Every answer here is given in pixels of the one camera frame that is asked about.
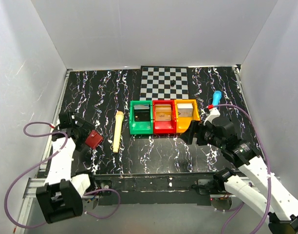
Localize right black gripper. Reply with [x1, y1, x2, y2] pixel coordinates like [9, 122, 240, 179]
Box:
[179, 120, 224, 150]

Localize red leather card holder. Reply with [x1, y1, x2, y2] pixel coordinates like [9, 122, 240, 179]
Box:
[85, 130, 103, 150]

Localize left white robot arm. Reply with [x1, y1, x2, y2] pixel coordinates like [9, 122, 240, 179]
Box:
[36, 112, 103, 224]

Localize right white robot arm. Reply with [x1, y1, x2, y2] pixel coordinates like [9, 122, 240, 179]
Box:
[180, 117, 298, 234]

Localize white cards in yellow bin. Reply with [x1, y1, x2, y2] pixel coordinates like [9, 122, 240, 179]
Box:
[177, 103, 193, 117]

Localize dark cards in green bin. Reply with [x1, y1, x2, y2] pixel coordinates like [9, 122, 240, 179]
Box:
[133, 104, 150, 121]

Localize yellow plastic bin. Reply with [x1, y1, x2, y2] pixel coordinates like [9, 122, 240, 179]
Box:
[174, 99, 200, 133]

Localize red plastic bin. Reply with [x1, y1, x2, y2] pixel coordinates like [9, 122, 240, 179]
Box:
[152, 100, 177, 135]

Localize cream toy microphone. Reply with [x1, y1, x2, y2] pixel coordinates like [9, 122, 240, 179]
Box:
[112, 111, 124, 154]

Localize blue toy microphone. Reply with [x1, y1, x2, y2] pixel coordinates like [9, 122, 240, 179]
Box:
[212, 91, 222, 106]

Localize green plastic bin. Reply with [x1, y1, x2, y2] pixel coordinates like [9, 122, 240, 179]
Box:
[129, 100, 153, 135]

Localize checkered chessboard mat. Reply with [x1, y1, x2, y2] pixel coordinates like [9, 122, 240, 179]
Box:
[139, 66, 189, 100]

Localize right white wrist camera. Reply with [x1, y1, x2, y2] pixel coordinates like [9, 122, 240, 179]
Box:
[204, 104, 220, 125]

